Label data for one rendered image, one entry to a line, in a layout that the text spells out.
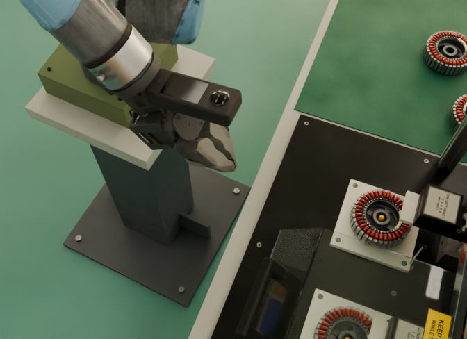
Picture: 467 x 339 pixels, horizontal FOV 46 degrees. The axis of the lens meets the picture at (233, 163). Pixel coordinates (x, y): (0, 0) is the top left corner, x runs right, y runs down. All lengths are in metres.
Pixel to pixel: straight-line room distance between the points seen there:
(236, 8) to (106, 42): 1.89
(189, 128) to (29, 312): 1.30
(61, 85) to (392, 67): 0.76
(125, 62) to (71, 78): 0.59
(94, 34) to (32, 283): 1.40
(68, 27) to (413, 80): 0.90
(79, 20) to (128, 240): 1.34
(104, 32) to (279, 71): 1.68
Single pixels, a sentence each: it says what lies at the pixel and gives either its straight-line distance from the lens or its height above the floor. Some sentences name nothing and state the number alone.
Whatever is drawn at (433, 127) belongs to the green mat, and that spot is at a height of 0.75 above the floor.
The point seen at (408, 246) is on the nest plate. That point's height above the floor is 0.78.
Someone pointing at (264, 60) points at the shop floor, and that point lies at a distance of 2.31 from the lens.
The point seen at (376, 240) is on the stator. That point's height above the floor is 0.82.
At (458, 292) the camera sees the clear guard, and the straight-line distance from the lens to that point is 0.77.
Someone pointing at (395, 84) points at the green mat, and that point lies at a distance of 1.33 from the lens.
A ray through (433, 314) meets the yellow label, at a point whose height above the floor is 1.07.
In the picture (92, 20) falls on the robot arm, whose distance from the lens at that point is 0.64.
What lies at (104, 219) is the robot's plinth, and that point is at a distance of 1.95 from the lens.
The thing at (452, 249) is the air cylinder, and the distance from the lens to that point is 1.07.
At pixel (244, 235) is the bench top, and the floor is 0.75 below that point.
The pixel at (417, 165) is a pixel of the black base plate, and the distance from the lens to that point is 1.19.
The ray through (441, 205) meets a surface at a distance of 0.98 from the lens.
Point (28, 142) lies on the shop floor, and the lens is 2.21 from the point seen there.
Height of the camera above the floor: 1.75
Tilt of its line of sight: 60 degrees down
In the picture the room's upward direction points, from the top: straight up
